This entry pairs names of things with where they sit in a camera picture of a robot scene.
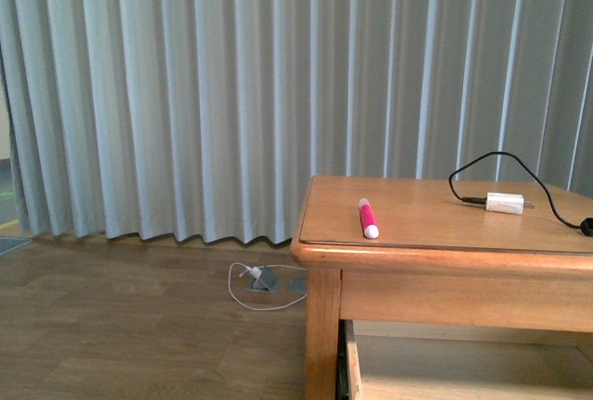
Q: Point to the pink marker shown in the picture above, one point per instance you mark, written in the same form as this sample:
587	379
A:
368	222

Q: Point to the wooden top drawer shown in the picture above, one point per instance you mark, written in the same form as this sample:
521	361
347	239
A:
383	360

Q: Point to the open grey floor socket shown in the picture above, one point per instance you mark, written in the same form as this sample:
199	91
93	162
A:
266	281

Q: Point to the closed grey floor plate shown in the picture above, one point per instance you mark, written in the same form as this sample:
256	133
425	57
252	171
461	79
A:
297	286

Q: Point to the white power adapter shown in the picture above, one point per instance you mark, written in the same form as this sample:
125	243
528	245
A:
513	204

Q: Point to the wooden nightstand cabinet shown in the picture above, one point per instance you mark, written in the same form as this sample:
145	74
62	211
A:
440	258

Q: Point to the grey floor mat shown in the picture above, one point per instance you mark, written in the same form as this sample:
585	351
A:
9	244

